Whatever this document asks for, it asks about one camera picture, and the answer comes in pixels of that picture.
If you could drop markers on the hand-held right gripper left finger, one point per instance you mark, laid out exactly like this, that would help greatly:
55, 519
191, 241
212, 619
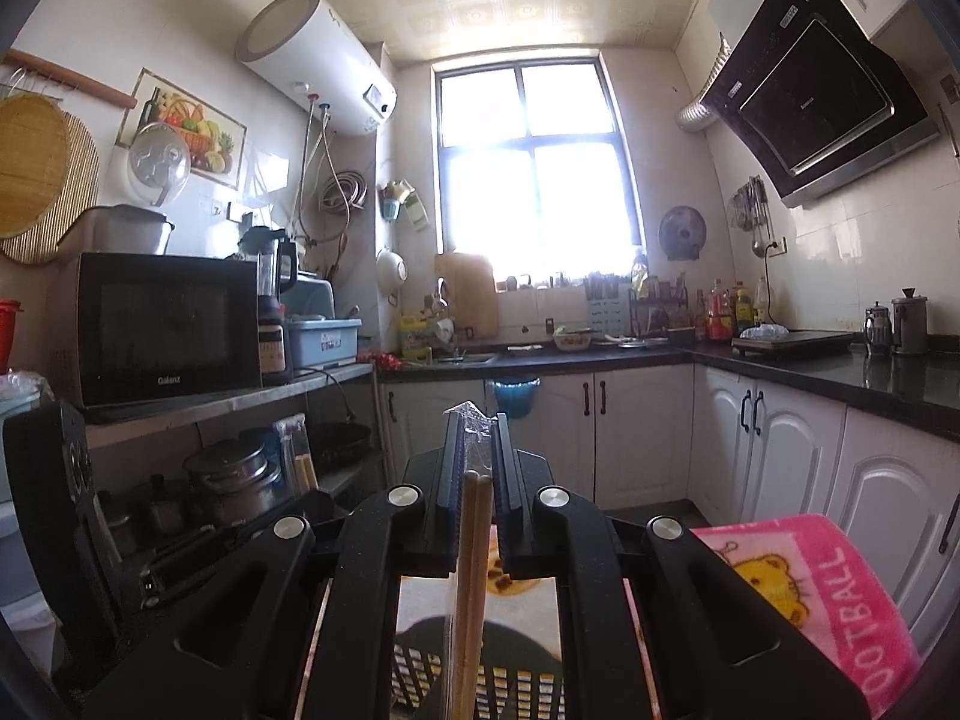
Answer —
448, 487

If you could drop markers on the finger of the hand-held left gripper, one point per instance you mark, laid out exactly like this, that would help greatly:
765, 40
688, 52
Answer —
225, 547

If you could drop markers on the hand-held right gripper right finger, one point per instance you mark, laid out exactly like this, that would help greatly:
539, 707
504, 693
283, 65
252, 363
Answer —
504, 487

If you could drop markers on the dark green plastic lattice basket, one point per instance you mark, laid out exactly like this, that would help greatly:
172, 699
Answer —
536, 469

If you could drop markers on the chopstick pair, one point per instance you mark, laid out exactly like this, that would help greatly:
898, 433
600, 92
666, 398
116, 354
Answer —
471, 577

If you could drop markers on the hanging metal kitchen utensils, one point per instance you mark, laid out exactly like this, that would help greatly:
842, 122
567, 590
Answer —
750, 202

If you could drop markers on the large steel pot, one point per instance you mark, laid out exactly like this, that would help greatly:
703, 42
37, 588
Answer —
232, 480

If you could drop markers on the small steel pot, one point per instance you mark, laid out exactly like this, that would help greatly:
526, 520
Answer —
165, 502

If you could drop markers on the pale blue plastic tub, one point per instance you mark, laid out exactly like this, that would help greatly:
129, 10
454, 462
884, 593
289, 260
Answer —
19, 390

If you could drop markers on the blue hanging bin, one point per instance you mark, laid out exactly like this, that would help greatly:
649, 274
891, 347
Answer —
514, 394

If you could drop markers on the hanging chopstick pack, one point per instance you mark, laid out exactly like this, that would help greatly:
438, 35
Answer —
300, 465

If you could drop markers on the black frying pan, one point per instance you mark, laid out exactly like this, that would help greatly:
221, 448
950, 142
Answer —
337, 439

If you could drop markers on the red plastic container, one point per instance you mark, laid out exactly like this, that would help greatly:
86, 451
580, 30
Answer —
9, 337

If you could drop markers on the steel kitchen shelf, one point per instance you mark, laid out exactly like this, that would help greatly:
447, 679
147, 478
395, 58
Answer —
225, 394

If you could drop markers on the patterned bowl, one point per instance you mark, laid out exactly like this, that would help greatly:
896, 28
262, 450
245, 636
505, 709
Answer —
576, 343

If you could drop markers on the black microwave oven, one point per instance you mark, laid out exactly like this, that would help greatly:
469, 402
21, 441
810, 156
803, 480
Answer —
165, 330

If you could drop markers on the blue plastic dish tray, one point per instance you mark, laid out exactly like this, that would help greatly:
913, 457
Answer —
322, 341

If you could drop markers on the wooden cutting board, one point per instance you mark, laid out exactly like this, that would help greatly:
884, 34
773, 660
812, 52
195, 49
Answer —
469, 292

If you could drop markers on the knife holder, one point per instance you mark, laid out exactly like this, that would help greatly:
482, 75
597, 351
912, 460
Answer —
604, 307

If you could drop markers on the black blender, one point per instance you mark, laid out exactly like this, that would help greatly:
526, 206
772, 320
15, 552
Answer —
271, 337

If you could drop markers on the white hanging bowl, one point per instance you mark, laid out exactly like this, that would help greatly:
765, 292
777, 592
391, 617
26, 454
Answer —
391, 266

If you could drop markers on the silver rice cooker pot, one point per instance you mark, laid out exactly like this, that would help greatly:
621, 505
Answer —
120, 232

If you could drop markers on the row of condiment bottles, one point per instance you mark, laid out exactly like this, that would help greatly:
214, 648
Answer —
720, 311

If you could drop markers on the white kitchen cabinets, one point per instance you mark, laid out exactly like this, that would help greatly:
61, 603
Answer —
787, 450

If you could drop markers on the round bamboo mat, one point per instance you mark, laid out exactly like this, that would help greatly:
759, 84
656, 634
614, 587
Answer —
79, 180

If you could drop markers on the round bamboo sieve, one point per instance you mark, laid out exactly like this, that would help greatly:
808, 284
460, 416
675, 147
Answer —
30, 165

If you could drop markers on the kitchen window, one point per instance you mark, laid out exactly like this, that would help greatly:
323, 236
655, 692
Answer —
525, 187

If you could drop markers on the glass pot lid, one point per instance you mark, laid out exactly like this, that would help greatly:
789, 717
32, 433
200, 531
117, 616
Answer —
157, 165

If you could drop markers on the black induction cooktop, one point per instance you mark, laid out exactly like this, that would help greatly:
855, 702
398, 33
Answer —
802, 343

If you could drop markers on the pink yellow printed blanket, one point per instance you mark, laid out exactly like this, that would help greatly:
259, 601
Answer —
810, 615

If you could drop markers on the black kitchen countertop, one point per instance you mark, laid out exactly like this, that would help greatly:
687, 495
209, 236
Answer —
862, 379

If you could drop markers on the glass french press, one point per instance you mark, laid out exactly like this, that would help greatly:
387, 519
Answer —
876, 330

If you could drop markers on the metal canister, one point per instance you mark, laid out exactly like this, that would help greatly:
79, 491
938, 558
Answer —
910, 326

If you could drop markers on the white cylindrical water heater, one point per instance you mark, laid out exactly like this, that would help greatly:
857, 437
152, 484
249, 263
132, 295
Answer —
315, 60

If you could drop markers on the black glass range hood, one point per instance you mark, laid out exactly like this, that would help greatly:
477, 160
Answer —
810, 97

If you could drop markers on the round wall fan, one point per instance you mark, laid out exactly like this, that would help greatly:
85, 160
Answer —
682, 229

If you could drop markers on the wall power socket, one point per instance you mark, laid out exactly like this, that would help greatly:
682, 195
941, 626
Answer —
777, 246

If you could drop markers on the fruit picture wall tile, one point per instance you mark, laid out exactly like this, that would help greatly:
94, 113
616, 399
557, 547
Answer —
202, 135

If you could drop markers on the wooden wall rail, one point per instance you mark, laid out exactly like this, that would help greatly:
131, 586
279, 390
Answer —
67, 79

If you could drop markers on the silver flexible duct pipe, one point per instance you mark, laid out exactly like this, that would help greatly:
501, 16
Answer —
694, 116

